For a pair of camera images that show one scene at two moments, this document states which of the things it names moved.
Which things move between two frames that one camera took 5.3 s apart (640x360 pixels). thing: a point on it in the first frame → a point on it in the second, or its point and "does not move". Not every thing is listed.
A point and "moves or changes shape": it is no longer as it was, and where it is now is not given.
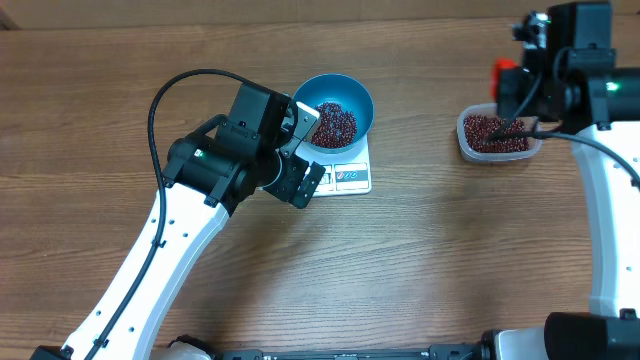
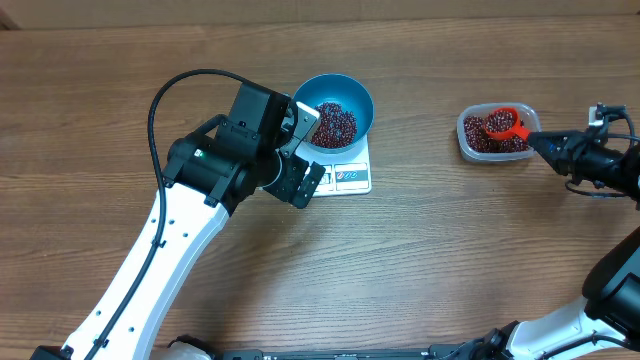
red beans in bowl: [335, 128] does not move
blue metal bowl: [346, 111] does not move
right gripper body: [541, 103] → [598, 166]
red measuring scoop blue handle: [506, 85] moves or changes shape
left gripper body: [289, 180] does not move
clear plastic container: [485, 136] does not move
